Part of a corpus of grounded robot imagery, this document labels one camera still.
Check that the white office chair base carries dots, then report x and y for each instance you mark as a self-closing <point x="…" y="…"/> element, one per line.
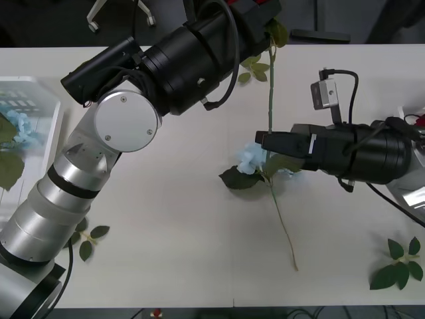
<point x="93" y="26"/>

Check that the loose green leaf twig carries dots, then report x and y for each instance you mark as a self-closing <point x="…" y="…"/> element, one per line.
<point x="99" y="231"/>
<point x="391" y="276"/>

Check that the silver and black left arm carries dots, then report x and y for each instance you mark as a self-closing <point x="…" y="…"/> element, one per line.
<point x="123" y="123"/>

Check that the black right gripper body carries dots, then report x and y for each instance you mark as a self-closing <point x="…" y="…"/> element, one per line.
<point x="332" y="149"/>

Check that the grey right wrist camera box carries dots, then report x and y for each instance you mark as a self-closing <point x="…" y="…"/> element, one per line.
<point x="325" y="94"/>

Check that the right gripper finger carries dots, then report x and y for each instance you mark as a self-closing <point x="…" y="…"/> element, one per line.
<point x="258" y="137"/>
<point x="285" y="144"/>

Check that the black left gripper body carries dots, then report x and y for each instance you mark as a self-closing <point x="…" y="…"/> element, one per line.
<point x="257" y="16"/>

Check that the pale blue flower with stem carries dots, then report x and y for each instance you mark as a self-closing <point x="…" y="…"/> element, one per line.
<point x="249" y="159"/>
<point x="20" y="123"/>

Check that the silver and black right arm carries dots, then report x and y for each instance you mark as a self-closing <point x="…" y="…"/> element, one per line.
<point x="382" y="159"/>

